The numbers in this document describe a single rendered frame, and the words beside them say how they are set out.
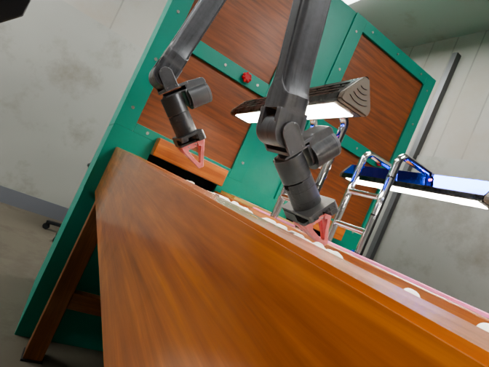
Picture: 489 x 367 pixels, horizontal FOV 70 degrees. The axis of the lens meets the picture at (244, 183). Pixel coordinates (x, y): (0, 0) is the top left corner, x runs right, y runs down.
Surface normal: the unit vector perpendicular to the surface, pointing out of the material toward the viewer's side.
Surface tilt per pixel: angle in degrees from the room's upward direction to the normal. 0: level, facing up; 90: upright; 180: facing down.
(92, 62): 90
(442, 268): 90
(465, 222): 90
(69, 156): 90
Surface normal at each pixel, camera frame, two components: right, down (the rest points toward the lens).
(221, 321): -0.82, -0.39
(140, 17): 0.44, 0.15
